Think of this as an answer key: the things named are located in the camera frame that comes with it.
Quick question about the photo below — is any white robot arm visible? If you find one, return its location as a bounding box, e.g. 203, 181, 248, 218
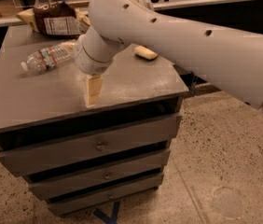
74, 0, 263, 112

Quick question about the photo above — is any grey drawer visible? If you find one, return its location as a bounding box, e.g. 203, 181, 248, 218
28, 148, 170, 200
48, 173, 163, 216
0, 114, 181, 176

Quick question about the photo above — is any bottom grey drawer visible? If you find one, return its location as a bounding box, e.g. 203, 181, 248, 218
48, 173, 163, 216

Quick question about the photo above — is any yellow sponge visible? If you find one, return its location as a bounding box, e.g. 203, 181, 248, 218
134, 46, 158, 61

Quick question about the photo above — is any clear plastic water bottle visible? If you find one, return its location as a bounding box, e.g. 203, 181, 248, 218
21, 43, 74, 74

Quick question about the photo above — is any blue tape cross on floor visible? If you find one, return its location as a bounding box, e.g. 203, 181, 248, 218
93, 201, 121, 224

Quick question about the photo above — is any grey drawer cabinet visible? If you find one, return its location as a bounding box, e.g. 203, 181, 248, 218
0, 25, 187, 205

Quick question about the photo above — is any brown and yellow snack bag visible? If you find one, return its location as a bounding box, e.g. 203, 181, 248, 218
16, 1, 90, 36

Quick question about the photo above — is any middle grey drawer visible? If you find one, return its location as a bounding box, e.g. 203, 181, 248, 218
28, 148, 170, 200

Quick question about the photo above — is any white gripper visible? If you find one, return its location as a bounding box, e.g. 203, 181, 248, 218
61, 34, 113, 105

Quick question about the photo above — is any top grey drawer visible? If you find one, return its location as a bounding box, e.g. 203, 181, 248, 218
0, 114, 181, 176

